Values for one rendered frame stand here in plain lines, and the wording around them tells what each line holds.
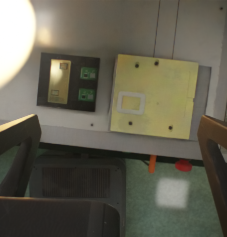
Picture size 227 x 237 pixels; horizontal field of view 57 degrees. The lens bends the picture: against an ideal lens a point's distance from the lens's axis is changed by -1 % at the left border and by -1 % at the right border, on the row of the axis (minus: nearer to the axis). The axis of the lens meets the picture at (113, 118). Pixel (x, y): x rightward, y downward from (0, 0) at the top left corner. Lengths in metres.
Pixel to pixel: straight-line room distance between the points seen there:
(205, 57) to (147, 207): 1.16
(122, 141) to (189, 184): 1.06
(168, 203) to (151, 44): 1.18
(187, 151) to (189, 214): 1.10
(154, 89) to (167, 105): 0.04
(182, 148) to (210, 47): 0.23
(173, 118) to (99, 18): 0.27
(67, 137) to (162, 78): 0.24
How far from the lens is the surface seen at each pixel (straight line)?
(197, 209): 1.58
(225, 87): 0.53
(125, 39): 0.49
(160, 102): 0.44
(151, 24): 0.51
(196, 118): 0.49
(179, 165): 0.53
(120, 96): 0.43
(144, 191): 1.45
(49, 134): 0.50
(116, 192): 1.16
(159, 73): 0.44
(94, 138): 0.48
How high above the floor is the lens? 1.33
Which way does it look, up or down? 85 degrees down
